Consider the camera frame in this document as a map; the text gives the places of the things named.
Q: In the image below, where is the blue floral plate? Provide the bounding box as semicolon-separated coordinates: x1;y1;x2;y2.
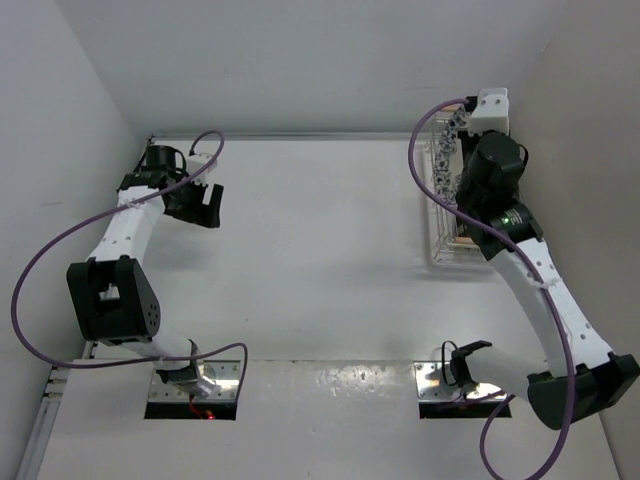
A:
432;105;467;206

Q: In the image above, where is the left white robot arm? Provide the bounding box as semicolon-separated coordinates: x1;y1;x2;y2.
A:
66;145;224;398

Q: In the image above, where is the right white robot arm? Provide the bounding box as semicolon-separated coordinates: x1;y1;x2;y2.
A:
449;131;639;430

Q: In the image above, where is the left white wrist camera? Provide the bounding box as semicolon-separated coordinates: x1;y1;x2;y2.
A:
186;153;218;185

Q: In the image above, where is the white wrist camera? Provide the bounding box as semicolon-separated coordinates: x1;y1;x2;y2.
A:
186;153;218;185
466;87;510;136

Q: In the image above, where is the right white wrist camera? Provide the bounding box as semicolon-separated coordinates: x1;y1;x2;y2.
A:
466;87;510;136

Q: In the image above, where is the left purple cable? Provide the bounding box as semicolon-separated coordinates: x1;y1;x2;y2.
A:
10;130;249;369

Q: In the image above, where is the white wire dish rack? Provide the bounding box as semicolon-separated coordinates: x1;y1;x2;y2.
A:
420;104;485;268

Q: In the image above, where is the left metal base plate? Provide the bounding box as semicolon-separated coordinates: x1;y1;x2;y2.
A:
148;360;241;404

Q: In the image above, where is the metal base plate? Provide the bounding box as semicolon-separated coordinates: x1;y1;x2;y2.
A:
148;360;241;404
413;361;506;404

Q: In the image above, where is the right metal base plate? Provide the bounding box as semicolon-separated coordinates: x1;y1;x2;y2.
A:
413;361;506;404

